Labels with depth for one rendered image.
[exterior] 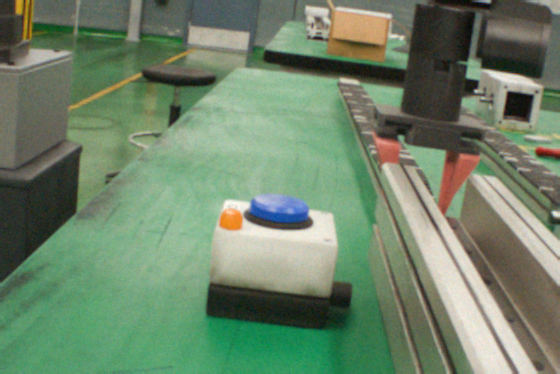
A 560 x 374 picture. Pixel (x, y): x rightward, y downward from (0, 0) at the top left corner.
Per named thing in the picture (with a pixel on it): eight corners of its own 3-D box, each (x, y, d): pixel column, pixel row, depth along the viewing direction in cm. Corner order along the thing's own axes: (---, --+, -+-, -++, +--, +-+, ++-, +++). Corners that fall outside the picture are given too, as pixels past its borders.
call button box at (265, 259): (215, 275, 62) (224, 193, 61) (345, 291, 62) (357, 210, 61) (204, 315, 54) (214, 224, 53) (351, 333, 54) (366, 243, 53)
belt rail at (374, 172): (337, 91, 182) (339, 78, 182) (355, 93, 182) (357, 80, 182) (379, 203, 89) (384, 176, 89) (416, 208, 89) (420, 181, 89)
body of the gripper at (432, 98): (484, 148, 75) (498, 69, 73) (376, 133, 75) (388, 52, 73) (471, 135, 81) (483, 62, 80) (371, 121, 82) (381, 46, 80)
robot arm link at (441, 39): (420, -8, 78) (414, -10, 73) (490, 3, 77) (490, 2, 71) (410, 61, 80) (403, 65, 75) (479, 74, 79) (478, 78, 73)
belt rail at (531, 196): (422, 103, 183) (424, 90, 182) (439, 105, 183) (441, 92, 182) (545, 224, 89) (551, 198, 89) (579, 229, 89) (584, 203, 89)
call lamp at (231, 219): (219, 222, 55) (221, 204, 54) (242, 224, 55) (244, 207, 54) (217, 228, 53) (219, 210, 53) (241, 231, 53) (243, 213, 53)
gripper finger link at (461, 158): (467, 232, 77) (484, 135, 75) (393, 223, 77) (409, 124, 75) (454, 212, 84) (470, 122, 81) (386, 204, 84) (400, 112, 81)
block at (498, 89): (470, 117, 170) (477, 72, 168) (521, 125, 170) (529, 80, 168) (481, 125, 160) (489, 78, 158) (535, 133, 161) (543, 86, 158)
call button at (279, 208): (249, 216, 59) (252, 189, 58) (305, 223, 59) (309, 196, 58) (245, 233, 55) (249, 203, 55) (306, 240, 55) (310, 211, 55)
